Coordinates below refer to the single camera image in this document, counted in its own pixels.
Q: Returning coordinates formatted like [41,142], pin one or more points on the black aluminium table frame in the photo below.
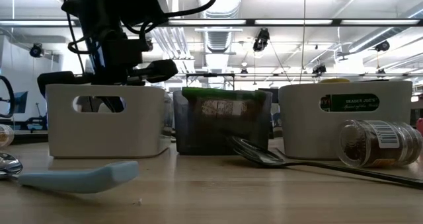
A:
[26,137]

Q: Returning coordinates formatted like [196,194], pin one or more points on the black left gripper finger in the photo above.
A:
[163,71]
[57,78]

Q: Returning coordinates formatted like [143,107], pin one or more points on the yellow-lidded spice jar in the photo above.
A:
[350,102]

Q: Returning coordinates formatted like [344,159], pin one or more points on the black horizontal rail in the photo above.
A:
[211,74]

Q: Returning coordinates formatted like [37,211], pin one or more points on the light grey plastic bin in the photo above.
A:
[99,134]
[304,134]

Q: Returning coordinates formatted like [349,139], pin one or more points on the black spoon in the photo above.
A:
[261,156]

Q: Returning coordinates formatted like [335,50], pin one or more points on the dark grey plastic bin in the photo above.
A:
[198,138]

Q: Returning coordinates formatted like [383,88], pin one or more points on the black linear light bar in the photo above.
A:
[250,22]

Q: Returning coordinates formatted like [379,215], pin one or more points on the small glass spice jar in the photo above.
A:
[5,136]
[370,144]

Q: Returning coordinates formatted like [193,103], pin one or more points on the silver ventilation duct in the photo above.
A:
[218,39]

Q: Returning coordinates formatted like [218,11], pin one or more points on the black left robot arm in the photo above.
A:
[125,6]

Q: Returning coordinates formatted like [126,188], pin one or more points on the red box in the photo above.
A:
[420,126]

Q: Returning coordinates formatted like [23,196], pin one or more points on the blue computer monitor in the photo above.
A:
[19,101]

